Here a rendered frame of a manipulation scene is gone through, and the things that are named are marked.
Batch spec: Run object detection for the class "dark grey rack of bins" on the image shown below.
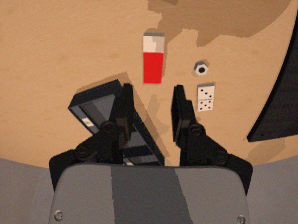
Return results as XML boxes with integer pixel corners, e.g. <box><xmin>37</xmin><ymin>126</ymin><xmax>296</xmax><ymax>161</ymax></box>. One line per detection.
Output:
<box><xmin>67</xmin><ymin>79</ymin><xmax>165</xmax><ymax>166</ymax></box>

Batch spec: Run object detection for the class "white domino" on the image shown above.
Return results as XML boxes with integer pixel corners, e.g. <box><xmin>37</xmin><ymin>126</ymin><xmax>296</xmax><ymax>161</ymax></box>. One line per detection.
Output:
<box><xmin>197</xmin><ymin>83</ymin><xmax>215</xmax><ymax>112</ymax></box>

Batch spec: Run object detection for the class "grey hex nut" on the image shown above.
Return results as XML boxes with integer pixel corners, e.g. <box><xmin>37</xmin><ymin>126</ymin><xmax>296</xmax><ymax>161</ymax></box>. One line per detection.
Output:
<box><xmin>194</xmin><ymin>61</ymin><xmax>208</xmax><ymax>76</ymax></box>

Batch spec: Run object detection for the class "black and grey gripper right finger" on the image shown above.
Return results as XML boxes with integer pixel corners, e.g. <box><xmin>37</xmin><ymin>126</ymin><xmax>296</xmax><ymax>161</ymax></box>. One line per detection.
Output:
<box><xmin>171</xmin><ymin>85</ymin><xmax>253</xmax><ymax>196</ymax></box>

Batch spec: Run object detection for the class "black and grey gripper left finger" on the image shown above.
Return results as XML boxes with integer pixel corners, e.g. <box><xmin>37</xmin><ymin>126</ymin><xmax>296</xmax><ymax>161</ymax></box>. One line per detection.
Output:
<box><xmin>49</xmin><ymin>83</ymin><xmax>134</xmax><ymax>193</ymax></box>

